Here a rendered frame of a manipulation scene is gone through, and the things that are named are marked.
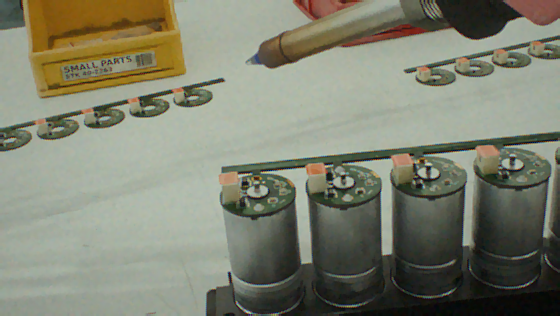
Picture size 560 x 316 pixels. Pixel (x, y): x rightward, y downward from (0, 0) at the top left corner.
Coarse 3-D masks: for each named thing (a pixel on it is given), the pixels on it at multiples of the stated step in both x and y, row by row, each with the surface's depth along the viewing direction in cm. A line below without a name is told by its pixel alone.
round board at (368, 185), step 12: (348, 168) 25; (360, 168) 25; (360, 180) 24; (372, 180) 24; (324, 192) 24; (336, 192) 24; (348, 192) 24; (360, 192) 24; (372, 192) 24; (324, 204) 23; (336, 204) 23; (348, 204) 23; (360, 204) 23
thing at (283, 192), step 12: (240, 180) 25; (252, 180) 25; (264, 180) 25; (276, 180) 25; (288, 180) 25; (240, 192) 24; (276, 192) 24; (288, 192) 24; (228, 204) 24; (240, 204) 23; (252, 204) 23; (264, 204) 23; (276, 204) 23; (288, 204) 23; (252, 216) 23
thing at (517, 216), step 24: (504, 168) 24; (480, 192) 24; (504, 192) 23; (528, 192) 23; (480, 216) 25; (504, 216) 24; (528, 216) 24; (480, 240) 25; (504, 240) 24; (528, 240) 24; (480, 264) 25; (504, 264) 25; (528, 264) 25; (504, 288) 25
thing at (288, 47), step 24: (384, 0) 16; (408, 0) 15; (432, 0) 15; (312, 24) 18; (336, 24) 17; (360, 24) 17; (384, 24) 17; (432, 24) 16; (264, 48) 20; (288, 48) 19; (312, 48) 18
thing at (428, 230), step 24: (432, 168) 24; (408, 216) 24; (432, 216) 24; (456, 216) 24; (408, 240) 24; (432, 240) 24; (456, 240) 24; (408, 264) 25; (432, 264) 24; (456, 264) 25; (408, 288) 25; (432, 288) 25; (456, 288) 25
